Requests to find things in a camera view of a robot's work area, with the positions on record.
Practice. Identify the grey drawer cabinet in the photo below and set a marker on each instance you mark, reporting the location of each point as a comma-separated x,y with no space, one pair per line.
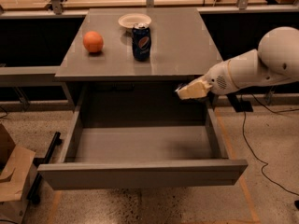
181,49

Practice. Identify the black floor power box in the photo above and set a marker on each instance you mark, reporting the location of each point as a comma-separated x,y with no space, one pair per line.
239,105

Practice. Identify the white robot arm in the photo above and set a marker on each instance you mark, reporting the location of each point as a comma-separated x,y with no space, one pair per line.
274,62

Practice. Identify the white paper bowl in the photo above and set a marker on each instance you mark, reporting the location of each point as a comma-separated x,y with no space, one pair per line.
127,21

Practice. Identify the orange fruit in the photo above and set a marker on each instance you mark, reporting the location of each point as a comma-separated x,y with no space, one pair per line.
93,42

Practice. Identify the blue pepsi can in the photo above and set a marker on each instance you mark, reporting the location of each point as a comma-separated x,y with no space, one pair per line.
141,41

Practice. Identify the grey metal rail frame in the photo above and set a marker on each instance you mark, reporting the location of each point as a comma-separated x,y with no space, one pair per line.
32,76

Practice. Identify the open grey top drawer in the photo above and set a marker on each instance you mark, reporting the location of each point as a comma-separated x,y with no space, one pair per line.
108,148

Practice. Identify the brown cardboard box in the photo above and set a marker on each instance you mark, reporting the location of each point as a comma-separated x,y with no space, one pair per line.
16,165

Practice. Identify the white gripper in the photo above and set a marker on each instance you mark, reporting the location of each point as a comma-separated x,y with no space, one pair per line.
218,80

